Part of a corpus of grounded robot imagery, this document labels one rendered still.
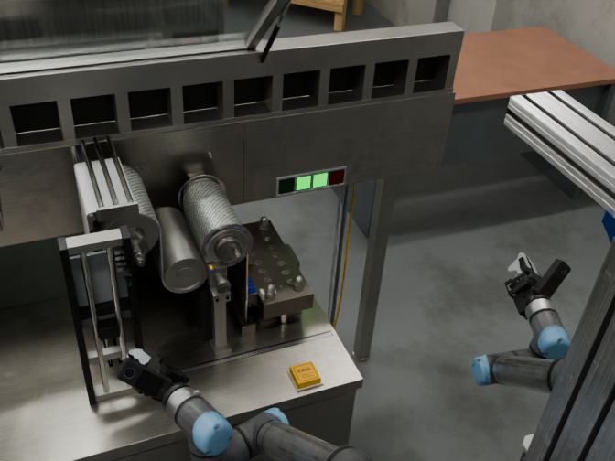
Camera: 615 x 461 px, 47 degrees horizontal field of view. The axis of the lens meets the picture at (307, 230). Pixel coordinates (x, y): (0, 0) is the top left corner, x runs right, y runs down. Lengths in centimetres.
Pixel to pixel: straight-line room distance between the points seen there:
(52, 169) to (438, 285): 234
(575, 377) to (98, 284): 121
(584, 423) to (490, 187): 386
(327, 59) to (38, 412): 128
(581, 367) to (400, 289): 290
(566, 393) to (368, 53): 148
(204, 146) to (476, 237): 242
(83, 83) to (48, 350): 78
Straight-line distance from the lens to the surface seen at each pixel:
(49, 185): 213
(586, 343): 89
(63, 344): 223
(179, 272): 197
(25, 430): 205
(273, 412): 158
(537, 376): 166
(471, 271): 400
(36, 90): 199
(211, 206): 200
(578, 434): 96
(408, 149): 247
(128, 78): 201
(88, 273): 175
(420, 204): 444
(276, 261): 225
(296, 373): 206
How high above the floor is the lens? 246
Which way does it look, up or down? 37 degrees down
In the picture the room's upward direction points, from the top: 4 degrees clockwise
